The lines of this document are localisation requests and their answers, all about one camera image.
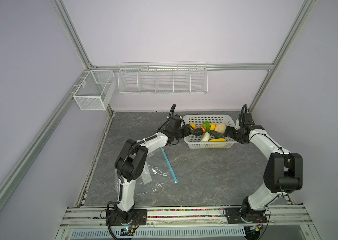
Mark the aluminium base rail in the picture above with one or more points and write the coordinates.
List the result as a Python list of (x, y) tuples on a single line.
[(203, 216)]

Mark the beige round toy bun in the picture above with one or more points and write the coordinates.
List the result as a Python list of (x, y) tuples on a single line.
[(220, 128)]

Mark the clear zip top bag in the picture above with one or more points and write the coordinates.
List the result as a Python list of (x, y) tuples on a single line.
[(157, 174)]

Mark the yellow toy banana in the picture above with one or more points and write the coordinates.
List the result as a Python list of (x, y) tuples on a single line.
[(218, 140)]

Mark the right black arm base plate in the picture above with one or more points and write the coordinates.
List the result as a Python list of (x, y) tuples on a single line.
[(236, 215)]

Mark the black toy avocado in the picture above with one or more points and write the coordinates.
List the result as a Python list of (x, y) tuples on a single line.
[(197, 132)]

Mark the green leafy toy vegetable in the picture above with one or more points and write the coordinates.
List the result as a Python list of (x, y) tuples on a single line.
[(207, 126)]

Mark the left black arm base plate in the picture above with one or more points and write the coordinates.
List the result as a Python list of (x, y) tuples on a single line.
[(132, 217)]

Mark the white plastic perforated basket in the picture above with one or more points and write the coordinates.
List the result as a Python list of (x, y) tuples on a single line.
[(194, 142)]

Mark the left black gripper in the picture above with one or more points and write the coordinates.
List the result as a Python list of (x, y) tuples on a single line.
[(188, 131)]

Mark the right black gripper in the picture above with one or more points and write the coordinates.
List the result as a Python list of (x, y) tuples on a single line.
[(230, 134)]

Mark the orange yellow toy fruit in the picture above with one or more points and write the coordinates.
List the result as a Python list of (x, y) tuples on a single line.
[(193, 126)]

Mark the small white mesh box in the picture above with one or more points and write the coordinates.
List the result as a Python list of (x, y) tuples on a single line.
[(95, 91)]

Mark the white toy radish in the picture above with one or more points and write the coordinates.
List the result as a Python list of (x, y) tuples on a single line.
[(205, 137)]

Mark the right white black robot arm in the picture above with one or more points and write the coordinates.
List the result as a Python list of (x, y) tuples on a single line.
[(283, 173)]

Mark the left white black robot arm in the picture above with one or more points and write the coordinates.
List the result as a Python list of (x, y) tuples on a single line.
[(131, 161)]

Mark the dark green toy cucumber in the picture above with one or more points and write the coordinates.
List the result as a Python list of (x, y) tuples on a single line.
[(217, 135)]

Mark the long white wire shelf basket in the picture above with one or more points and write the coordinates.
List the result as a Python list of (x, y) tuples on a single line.
[(163, 78)]

